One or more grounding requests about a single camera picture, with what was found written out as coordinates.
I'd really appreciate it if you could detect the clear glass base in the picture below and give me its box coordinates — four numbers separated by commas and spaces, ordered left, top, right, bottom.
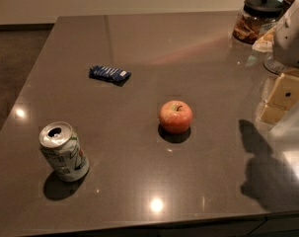
263, 52, 288, 75

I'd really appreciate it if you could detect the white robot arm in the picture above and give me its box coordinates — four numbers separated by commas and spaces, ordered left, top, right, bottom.
259, 0, 299, 124

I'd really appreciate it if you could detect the blue snack bag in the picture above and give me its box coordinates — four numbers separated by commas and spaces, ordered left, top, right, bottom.
89, 65, 131, 82

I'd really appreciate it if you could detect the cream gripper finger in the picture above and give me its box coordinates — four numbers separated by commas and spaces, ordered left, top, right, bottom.
260, 70, 299, 124

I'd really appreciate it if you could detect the green white 7up can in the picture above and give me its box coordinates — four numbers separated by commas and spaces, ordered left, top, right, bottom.
38, 121, 90, 182

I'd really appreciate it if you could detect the glass jar with black lid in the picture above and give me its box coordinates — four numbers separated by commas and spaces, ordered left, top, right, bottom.
233, 0, 283, 44

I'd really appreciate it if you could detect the red yellow apple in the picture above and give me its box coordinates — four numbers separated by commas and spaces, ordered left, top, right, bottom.
159, 100, 192, 134

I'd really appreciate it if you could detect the yellow white snack packet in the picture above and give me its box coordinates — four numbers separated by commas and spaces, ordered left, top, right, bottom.
252, 27, 275, 52

